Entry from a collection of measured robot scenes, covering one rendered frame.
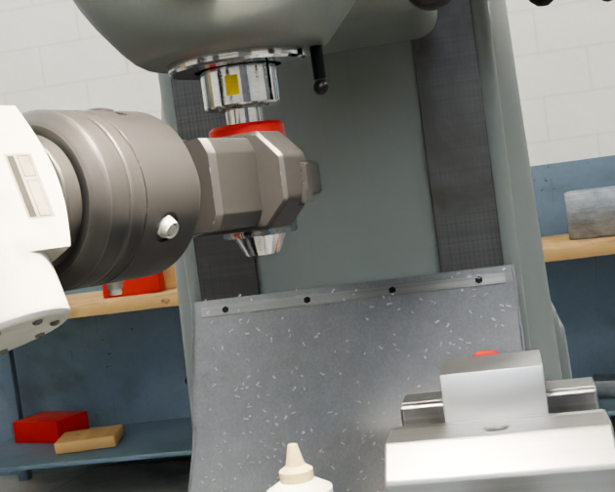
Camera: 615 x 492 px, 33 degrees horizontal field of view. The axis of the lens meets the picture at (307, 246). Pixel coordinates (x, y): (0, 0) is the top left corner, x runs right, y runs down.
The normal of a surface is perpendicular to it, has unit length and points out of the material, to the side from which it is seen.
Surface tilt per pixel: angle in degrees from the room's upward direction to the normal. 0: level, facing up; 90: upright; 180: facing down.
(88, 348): 90
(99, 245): 113
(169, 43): 149
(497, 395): 90
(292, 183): 90
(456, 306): 65
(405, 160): 90
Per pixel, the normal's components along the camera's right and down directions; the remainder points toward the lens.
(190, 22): -0.04, 0.69
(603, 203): -0.36, 0.10
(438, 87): -0.16, 0.07
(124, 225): 0.83, 0.29
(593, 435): -0.22, -0.70
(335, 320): -0.21, -0.39
